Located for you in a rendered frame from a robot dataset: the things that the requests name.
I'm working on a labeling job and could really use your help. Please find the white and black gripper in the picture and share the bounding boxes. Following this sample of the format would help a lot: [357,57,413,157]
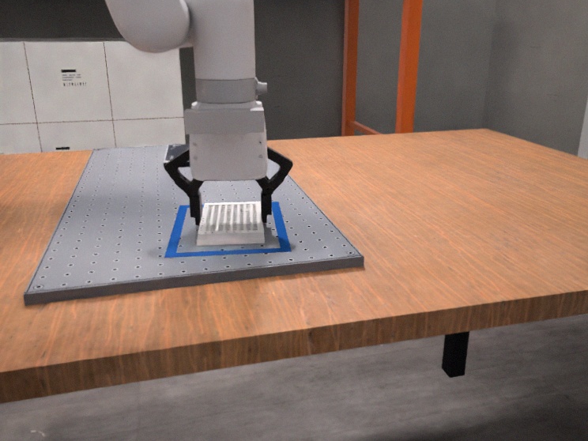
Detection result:
[164,116,293,225]

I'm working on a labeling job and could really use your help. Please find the blue tape square outline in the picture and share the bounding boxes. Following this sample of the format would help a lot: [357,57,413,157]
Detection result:
[164,202,292,258]

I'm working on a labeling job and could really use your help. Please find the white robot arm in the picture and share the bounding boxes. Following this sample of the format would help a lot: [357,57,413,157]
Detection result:
[105,0,267,134]

